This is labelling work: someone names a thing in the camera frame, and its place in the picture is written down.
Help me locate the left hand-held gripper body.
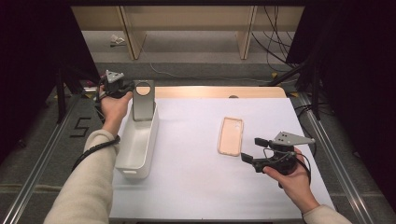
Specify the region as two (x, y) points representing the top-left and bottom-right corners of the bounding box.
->
(102, 69), (132, 99)

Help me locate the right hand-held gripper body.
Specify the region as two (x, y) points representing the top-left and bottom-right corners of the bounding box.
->
(252, 131), (317, 175)

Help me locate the beige phone case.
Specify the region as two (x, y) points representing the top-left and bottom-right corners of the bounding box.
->
(217, 116), (245, 157)

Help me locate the white plastic storage box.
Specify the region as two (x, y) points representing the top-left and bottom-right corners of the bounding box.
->
(114, 100), (160, 180)

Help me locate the person's left hand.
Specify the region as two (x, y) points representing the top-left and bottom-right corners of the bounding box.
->
(98, 86), (134, 133)

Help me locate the person's right hand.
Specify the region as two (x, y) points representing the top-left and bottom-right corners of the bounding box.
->
(262, 147), (321, 215)

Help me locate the white crumpled item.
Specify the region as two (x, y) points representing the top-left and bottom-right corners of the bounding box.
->
(109, 34), (127, 48)

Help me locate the black tripod stand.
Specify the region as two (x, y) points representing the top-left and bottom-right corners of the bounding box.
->
(53, 60), (106, 125)

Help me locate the white table mat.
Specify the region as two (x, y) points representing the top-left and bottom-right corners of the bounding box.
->
(109, 97), (336, 220)

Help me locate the wooden table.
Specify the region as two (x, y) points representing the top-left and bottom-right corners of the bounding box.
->
(135, 86), (288, 99)

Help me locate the black metal stand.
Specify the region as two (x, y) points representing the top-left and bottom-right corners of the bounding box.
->
(260, 57), (324, 121)

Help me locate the wooden shelf unit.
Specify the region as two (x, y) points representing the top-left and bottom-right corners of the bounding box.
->
(70, 5), (305, 61)

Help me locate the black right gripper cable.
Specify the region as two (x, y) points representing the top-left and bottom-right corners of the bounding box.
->
(297, 152), (313, 188)

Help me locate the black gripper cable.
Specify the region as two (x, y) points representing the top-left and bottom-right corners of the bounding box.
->
(297, 152), (313, 188)
(71, 77), (121, 173)

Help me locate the white floor cable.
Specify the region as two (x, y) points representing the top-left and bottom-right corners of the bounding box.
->
(141, 46), (273, 84)

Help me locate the aluminium floor rail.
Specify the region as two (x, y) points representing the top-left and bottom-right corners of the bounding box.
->
(297, 92), (375, 224)
(1, 92), (82, 224)

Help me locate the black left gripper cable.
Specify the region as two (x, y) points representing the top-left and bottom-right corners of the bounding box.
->
(71, 77), (121, 173)

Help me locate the bundle of black cables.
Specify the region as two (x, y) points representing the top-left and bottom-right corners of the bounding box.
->
(251, 5), (301, 73)

